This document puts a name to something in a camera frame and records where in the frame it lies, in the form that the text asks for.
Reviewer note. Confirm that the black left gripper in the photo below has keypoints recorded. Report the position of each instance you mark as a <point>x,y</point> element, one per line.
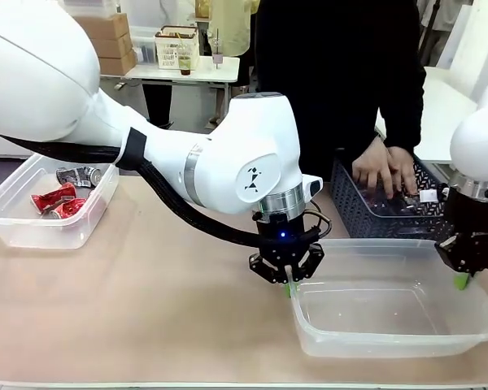
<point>282,237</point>

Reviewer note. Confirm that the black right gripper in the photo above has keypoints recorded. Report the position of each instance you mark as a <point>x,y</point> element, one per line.
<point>476,215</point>

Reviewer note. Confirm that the clear plastic bin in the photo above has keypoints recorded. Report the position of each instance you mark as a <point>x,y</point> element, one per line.
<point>390,317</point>
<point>8,219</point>

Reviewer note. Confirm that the crushed silver black can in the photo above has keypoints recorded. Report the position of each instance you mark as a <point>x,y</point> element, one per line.
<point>79,176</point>

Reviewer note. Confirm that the crushed red can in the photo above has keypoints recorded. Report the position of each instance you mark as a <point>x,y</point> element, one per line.
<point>55,197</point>
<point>67,208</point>

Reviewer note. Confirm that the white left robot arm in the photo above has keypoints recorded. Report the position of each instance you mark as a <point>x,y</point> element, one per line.
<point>227,162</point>

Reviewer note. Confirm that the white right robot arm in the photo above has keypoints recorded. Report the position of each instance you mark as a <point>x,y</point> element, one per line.
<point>480,138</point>

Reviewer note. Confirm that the black lattice plastic basket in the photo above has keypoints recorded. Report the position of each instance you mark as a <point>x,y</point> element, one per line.
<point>349,203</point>

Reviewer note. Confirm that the white lattice storage basket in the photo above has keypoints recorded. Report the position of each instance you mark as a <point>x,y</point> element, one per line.
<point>168,53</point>

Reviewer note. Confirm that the person's left hand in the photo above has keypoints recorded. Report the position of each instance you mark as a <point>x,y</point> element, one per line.
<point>406,170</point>

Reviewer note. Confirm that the person's right hand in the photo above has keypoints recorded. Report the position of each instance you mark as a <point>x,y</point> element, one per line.
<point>374,166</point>

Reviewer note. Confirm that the plain white side table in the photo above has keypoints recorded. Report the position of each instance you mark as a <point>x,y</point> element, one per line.
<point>443,101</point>

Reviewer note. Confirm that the person in black sweater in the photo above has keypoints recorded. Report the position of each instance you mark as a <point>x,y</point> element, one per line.
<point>337,81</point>

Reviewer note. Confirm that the person in white coat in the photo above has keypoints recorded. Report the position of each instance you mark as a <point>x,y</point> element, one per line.
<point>158,101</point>

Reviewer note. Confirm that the white table with metal legs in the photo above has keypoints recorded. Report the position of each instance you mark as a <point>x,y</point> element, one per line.
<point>211,69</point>

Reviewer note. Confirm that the clear cup with purple drink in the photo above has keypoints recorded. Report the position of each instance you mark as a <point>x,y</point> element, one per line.
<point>217,57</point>

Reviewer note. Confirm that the background person in grey clothes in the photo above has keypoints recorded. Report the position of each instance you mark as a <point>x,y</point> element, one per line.
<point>435,32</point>

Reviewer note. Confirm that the iced coffee cup with straw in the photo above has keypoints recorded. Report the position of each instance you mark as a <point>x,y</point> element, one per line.
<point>184,63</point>

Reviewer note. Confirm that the person in yellow jacket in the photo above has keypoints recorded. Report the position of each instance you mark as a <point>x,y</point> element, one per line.
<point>232,28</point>

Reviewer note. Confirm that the clear plastic drawer box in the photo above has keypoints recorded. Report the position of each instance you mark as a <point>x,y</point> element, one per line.
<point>143,46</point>

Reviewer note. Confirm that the brown cardboard box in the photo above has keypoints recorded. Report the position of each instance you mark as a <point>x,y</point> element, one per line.
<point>116,45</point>
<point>114,24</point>
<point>116,65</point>

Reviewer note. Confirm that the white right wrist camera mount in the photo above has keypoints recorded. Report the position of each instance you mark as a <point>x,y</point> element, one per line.
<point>429,196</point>

